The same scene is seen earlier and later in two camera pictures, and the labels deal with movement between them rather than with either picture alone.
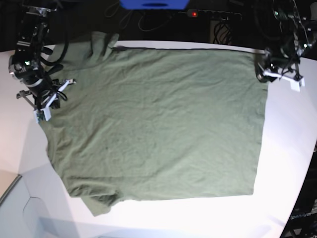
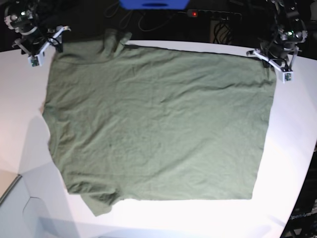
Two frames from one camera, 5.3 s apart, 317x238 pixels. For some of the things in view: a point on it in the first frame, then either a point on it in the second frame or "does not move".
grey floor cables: (112, 9) does not move
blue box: (154, 5) does not move
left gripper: (43, 91) to (34, 39)
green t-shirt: (159, 123) does not move
